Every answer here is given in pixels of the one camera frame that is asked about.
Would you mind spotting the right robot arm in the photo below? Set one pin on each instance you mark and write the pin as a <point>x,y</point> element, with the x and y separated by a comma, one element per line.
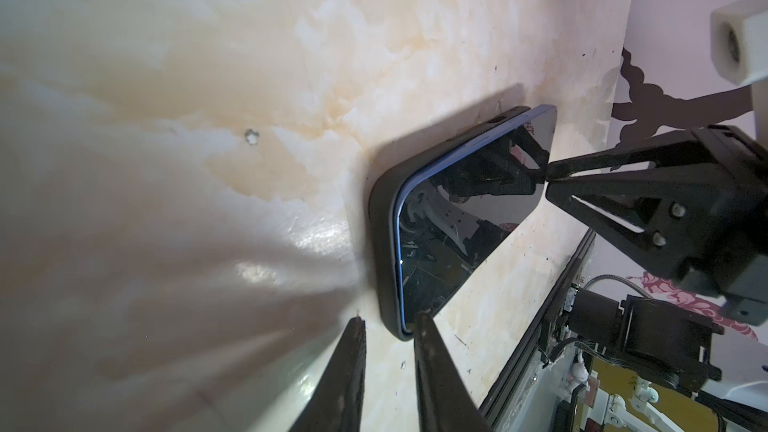
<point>673,347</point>

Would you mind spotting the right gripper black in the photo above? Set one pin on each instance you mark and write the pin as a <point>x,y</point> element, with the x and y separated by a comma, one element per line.
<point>712,238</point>

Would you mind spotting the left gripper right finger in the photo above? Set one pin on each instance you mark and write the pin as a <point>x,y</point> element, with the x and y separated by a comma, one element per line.
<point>444,403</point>

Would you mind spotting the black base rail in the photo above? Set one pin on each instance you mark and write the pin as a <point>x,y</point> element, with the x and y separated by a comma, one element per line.
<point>527,351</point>

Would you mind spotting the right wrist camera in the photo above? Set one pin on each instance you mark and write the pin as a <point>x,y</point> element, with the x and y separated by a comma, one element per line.
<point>738,34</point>

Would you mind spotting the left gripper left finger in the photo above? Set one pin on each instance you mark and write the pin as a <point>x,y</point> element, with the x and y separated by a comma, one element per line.
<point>337,402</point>

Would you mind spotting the dark phone screen up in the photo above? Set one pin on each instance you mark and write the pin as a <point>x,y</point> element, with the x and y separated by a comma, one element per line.
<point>468,210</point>

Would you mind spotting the large black phone case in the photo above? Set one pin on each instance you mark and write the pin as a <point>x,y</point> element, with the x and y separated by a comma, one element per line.
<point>384,222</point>

